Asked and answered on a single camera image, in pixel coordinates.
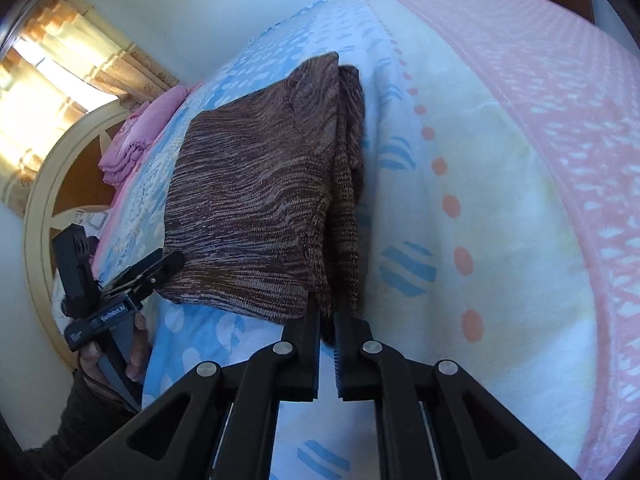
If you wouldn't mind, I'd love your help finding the brown knitted sweater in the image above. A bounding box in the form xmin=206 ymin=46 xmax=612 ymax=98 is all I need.
xmin=162 ymin=51 xmax=369 ymax=347

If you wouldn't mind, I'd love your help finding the blue polka dot blanket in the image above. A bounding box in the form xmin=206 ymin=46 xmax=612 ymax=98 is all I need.
xmin=95 ymin=0 xmax=601 ymax=480

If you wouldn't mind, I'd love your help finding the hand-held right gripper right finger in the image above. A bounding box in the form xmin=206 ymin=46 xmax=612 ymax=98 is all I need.
xmin=333 ymin=309 xmax=582 ymax=480

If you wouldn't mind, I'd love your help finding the white printed pillow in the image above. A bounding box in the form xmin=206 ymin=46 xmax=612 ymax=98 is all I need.
xmin=74 ymin=209 xmax=109 ymax=242

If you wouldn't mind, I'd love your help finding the person's left hand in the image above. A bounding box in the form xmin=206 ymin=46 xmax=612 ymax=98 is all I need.
xmin=77 ymin=312 xmax=154 ymax=401

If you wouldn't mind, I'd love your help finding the folded pink quilt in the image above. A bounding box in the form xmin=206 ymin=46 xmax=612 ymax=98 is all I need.
xmin=97 ymin=85 xmax=189 ymax=187

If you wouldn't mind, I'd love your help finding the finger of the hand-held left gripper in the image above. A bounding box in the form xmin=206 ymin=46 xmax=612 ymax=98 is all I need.
xmin=102 ymin=250 xmax=186 ymax=295
xmin=107 ymin=280 xmax=157 ymax=312

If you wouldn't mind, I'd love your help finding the cream wooden headboard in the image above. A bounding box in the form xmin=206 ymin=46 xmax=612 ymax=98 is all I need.
xmin=24 ymin=102 xmax=152 ymax=377

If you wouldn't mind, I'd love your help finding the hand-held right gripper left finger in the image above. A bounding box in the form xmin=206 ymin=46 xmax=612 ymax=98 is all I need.
xmin=62 ymin=292 xmax=322 ymax=480

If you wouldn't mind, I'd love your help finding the pink bed sheet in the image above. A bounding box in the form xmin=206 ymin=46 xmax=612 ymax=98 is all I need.
xmin=372 ymin=0 xmax=640 ymax=480

